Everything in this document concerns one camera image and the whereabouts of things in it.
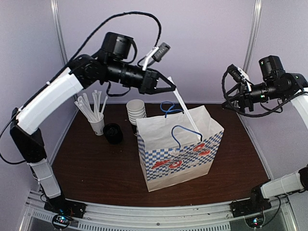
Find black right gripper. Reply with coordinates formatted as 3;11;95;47
222;79;284;114

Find single white straw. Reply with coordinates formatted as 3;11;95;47
171;87;203;141

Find paper cups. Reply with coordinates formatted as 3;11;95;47
126;99;146;136

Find blue checkered paper bag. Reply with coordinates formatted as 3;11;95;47
136;105;224;192

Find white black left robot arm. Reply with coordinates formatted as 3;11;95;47
10;32;176;214

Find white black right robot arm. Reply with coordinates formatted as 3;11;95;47
222;55;308;213

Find black lid stack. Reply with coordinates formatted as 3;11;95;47
103;123;123;144

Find white paper straw cup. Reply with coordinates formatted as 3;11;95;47
89;116;104;136

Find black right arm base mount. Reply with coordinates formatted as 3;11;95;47
230;196;271;218

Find aluminium table front rail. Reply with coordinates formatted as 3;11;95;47
20;189;298;231

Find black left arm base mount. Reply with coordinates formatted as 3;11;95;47
44;194;86;218

